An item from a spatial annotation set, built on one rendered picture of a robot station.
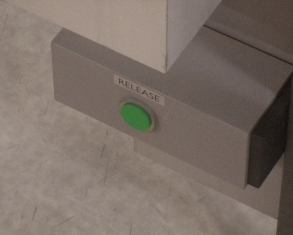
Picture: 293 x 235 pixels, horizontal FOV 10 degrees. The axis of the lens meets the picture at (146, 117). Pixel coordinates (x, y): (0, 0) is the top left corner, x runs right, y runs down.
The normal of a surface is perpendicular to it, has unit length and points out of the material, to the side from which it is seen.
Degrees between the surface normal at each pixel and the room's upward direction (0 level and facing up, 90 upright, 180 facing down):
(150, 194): 0
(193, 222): 0
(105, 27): 90
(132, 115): 90
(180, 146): 90
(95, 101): 90
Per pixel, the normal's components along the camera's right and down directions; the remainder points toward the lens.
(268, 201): -0.52, 0.67
